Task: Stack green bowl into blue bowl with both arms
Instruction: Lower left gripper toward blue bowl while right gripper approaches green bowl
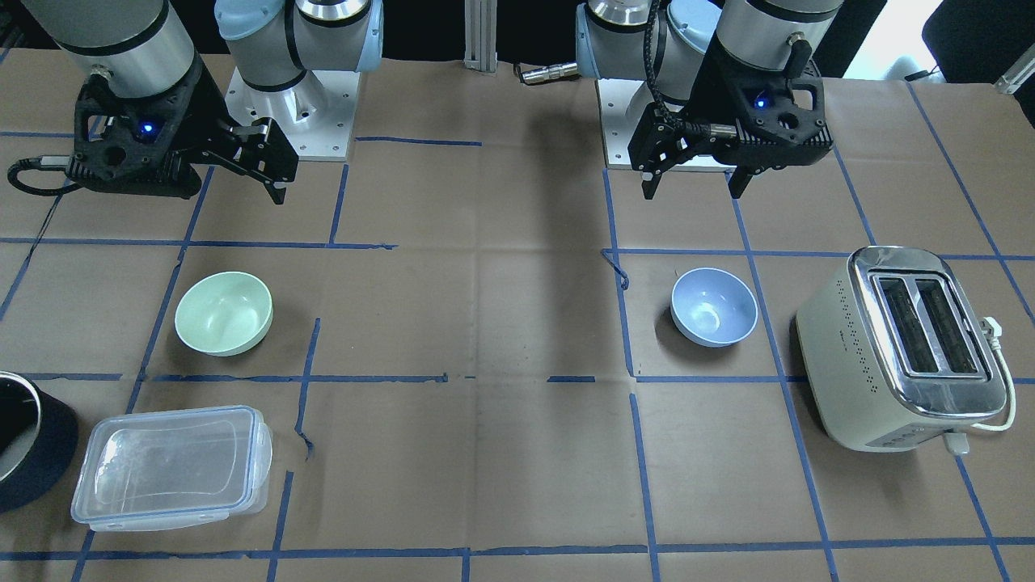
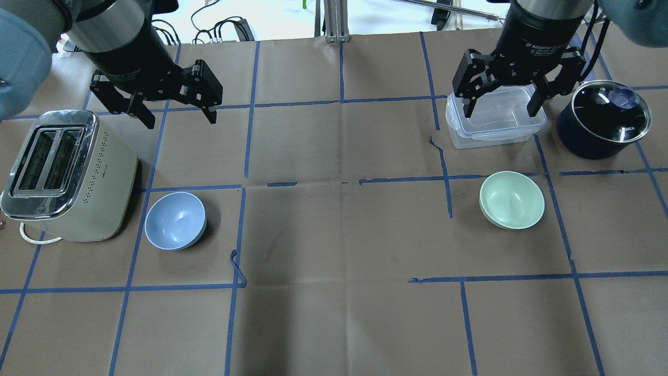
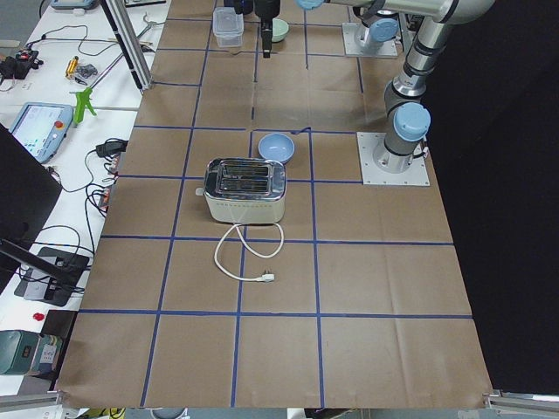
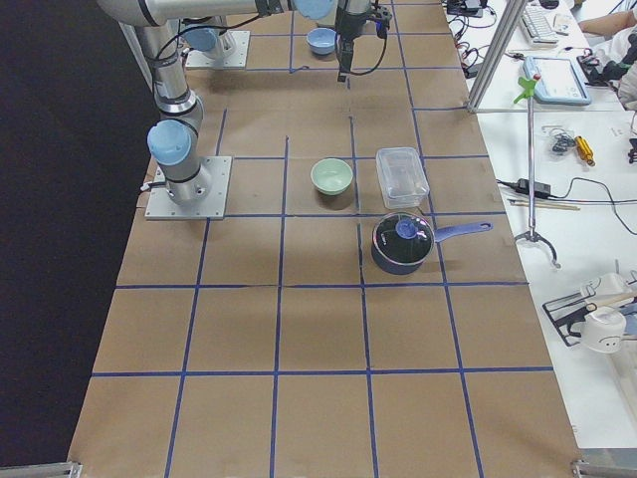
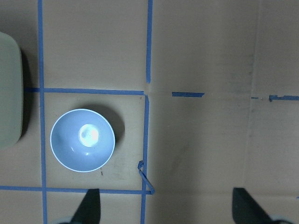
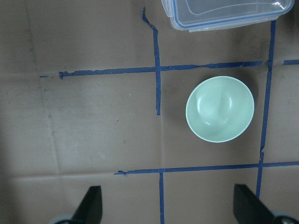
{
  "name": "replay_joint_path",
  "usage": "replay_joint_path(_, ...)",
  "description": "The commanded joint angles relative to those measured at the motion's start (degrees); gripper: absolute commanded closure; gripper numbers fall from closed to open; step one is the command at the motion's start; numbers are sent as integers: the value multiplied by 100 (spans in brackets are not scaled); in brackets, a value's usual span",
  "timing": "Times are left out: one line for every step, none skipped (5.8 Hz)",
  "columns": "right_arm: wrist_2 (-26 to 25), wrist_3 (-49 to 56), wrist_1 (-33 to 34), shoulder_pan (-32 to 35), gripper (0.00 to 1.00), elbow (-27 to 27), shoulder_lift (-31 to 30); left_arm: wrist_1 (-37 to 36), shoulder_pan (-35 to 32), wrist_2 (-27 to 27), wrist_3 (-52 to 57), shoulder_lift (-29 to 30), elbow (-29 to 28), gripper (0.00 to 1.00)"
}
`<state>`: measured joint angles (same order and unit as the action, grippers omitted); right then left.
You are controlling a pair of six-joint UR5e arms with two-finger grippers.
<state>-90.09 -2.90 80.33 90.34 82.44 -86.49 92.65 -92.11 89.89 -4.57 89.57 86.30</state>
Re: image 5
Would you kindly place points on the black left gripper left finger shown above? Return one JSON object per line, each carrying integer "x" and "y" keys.
{"x": 88, "y": 211}

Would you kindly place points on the blue bowl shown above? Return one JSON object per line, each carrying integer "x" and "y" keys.
{"x": 82, "y": 140}

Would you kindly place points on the cream toaster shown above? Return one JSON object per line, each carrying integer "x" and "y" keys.
{"x": 11, "y": 91}

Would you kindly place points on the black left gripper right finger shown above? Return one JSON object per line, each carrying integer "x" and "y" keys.
{"x": 246, "y": 210}

